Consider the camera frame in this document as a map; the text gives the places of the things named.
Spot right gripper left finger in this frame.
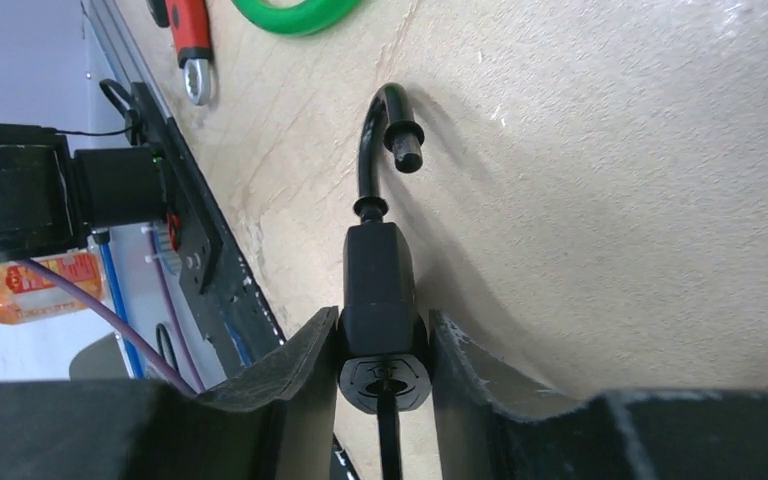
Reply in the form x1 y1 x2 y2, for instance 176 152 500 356
0 307 338 479

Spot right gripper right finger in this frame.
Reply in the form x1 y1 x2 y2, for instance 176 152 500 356
431 311 768 479

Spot black-headed key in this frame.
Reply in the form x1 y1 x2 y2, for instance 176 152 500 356
377 382 403 480

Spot black padlock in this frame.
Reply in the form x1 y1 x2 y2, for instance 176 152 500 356
338 83 431 414

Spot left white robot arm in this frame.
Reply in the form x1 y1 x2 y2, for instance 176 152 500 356
0 124 168 263

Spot orange printed plastic bag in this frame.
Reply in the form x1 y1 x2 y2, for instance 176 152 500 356
0 250 108 325

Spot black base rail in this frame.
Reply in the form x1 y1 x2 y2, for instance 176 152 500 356
131 82 357 479

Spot green cable lock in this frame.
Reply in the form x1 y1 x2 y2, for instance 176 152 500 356
232 0 361 36

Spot red handled adjustable wrench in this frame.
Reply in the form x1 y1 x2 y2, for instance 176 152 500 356
146 0 214 106

